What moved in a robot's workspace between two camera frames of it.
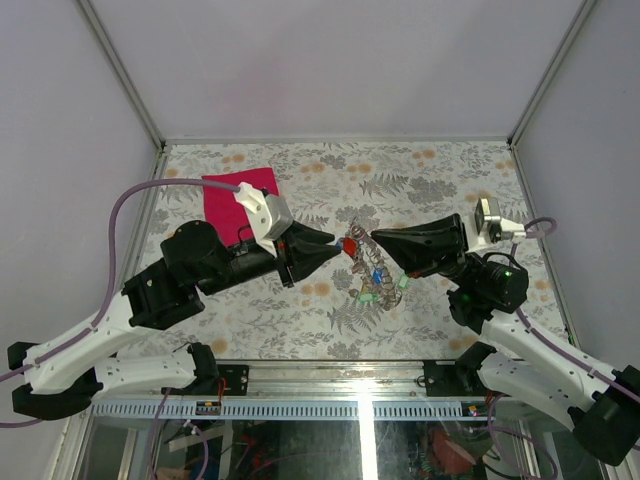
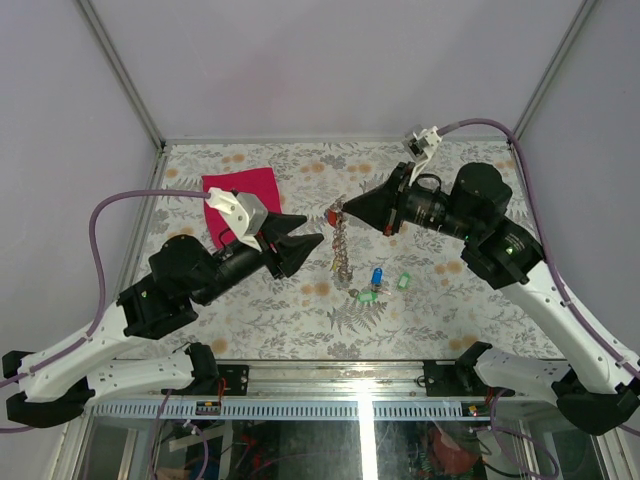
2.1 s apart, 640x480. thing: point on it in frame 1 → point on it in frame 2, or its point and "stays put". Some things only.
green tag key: x=404 y=281 stays put
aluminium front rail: x=343 y=390 stays put
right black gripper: x=421 y=248 → x=384 y=206
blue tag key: x=377 y=275 stays put
